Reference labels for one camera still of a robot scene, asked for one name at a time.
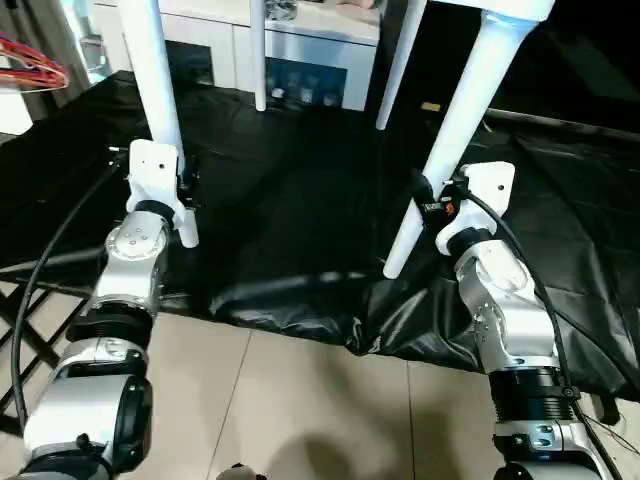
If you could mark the white plastic table leg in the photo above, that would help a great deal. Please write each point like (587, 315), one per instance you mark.
(400, 65)
(460, 125)
(259, 55)
(155, 100)

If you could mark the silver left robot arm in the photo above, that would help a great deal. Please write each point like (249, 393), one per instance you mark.
(125, 275)

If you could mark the small tan label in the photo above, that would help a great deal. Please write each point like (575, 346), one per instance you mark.
(431, 106)

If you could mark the black mat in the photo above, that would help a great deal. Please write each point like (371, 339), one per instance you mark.
(300, 200)

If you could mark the white cabinet with glass doors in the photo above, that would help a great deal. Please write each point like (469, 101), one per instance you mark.
(310, 45)

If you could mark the dark object on cabinet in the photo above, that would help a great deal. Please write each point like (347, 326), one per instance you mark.
(281, 9)

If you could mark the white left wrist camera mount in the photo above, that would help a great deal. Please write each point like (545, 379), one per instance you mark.
(152, 175)

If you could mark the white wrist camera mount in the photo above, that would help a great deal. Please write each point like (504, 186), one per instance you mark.
(152, 175)
(480, 200)

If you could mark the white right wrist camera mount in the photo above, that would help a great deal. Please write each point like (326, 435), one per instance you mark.
(480, 200)

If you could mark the black metal table frame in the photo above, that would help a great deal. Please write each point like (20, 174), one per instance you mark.
(30, 350)

